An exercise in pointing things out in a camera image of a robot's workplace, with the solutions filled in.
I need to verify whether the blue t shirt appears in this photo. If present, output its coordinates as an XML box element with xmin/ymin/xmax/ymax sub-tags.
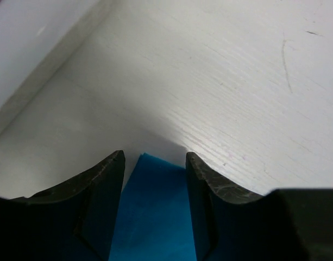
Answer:
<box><xmin>109</xmin><ymin>154</ymin><xmax>196</xmax><ymax>261</ymax></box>

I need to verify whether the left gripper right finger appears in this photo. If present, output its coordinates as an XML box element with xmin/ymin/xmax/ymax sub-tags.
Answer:
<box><xmin>186</xmin><ymin>152</ymin><xmax>333</xmax><ymax>260</ymax></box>

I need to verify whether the white plastic basket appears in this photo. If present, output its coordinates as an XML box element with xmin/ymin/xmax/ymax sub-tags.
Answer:
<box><xmin>0</xmin><ymin>0</ymin><xmax>102</xmax><ymax>117</ymax></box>

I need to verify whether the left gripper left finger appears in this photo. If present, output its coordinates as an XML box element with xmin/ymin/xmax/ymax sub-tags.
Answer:
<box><xmin>0</xmin><ymin>150</ymin><xmax>125</xmax><ymax>260</ymax></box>

